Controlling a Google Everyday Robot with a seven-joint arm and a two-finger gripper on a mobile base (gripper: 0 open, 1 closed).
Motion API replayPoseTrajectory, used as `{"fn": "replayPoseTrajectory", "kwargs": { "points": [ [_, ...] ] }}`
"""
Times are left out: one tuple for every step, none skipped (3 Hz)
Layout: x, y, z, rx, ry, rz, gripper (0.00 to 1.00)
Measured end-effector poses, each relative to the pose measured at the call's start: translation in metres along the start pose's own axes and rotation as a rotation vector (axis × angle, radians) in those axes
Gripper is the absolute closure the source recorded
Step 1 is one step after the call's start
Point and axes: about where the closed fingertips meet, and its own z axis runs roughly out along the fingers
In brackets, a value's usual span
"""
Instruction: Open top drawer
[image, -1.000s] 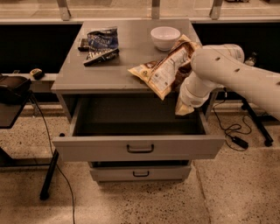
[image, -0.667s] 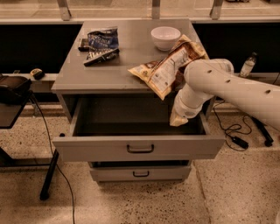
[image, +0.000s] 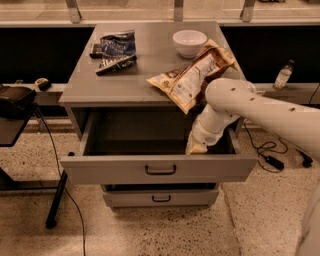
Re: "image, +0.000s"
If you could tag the grey drawer cabinet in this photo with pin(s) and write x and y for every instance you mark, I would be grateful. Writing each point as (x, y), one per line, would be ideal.
(87, 92)

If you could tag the blue chip bag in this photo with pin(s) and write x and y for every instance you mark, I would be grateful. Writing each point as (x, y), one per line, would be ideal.
(115, 52)

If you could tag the yellow black tape measure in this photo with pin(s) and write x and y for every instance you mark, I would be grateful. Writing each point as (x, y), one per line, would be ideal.
(43, 84)

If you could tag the white ceramic bowl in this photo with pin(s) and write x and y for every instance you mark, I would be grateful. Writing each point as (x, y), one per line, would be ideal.
(189, 42)

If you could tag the black stand leg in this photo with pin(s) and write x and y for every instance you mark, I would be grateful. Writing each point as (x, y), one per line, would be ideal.
(307, 161)

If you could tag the grey bottom drawer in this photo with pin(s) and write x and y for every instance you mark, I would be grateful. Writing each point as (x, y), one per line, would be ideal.
(159, 198)

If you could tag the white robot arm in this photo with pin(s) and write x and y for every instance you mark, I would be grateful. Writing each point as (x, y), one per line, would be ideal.
(228, 100)

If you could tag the clear plastic bottle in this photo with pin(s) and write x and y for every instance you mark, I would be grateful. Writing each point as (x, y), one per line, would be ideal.
(284, 75)

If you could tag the grey drawer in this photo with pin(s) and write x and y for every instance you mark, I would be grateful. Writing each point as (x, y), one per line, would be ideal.
(159, 198)
(147, 146)

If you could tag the grey top drawer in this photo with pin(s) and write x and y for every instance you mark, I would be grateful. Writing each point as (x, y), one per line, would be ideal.
(147, 146)

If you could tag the brown white chip bag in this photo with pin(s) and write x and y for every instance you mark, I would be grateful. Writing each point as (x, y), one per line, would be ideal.
(184, 86)

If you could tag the black bag on table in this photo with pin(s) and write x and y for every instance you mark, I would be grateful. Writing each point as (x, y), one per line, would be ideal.
(15, 102)

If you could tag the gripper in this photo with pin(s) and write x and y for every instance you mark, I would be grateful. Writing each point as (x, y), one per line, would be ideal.
(204, 135)

